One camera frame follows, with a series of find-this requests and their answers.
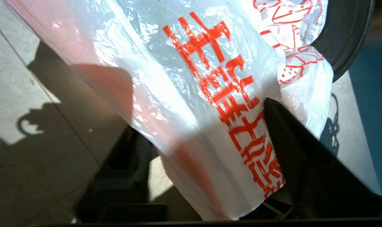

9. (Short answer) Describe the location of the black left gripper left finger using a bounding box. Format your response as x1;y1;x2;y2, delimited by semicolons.
76;125;168;223

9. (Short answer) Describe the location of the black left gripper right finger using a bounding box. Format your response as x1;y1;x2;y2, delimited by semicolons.
263;97;382;219

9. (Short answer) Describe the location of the white plastic bag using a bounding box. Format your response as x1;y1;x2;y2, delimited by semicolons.
5;0;334;221

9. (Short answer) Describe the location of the black round trash bin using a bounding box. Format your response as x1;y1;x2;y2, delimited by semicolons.
311;0;375;82

